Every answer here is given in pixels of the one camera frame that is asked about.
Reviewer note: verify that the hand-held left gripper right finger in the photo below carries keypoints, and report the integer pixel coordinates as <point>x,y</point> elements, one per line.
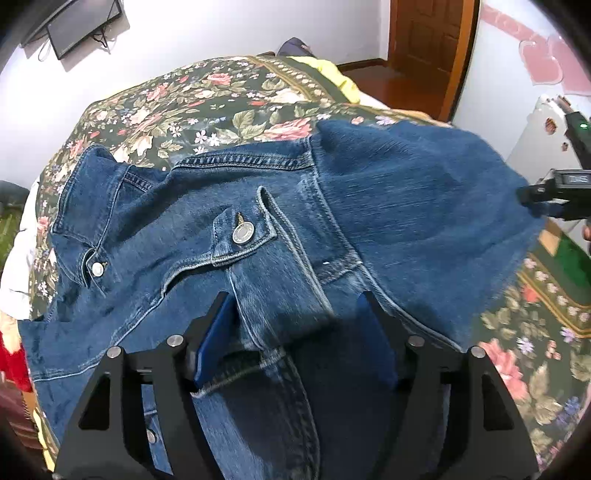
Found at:
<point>374,341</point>

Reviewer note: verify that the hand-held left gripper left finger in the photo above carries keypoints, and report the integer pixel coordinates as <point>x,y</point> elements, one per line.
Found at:
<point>217,341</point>

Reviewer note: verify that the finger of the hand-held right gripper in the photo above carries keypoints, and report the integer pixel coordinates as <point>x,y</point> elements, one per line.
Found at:
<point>535,196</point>

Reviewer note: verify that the blue denim jacket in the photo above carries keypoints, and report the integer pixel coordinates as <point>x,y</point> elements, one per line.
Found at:
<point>392,194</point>

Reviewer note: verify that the wooden door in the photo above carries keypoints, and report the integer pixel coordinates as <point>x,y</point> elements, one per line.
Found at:
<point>425,32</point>

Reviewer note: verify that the white cloth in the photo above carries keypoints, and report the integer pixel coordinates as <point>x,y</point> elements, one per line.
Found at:
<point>18,277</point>

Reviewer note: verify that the green patterned cabinet cover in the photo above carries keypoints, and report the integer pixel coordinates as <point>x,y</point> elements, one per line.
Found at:
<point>7,235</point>

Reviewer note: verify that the floral blanket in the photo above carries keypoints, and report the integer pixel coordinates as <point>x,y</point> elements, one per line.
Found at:
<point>221,106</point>

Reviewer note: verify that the grey neck pillow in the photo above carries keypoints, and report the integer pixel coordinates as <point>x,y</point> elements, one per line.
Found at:
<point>9,191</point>

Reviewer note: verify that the dark blue bag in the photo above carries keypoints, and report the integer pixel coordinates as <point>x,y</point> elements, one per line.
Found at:
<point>293,46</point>

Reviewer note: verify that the pink wall decal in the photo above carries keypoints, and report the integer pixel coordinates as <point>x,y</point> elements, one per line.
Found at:
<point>545,60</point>

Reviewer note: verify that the small black wall monitor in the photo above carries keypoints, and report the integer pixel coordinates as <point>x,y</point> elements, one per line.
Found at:
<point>83,25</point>

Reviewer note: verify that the black wall television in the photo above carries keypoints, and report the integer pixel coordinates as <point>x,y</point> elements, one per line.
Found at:
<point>41,23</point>

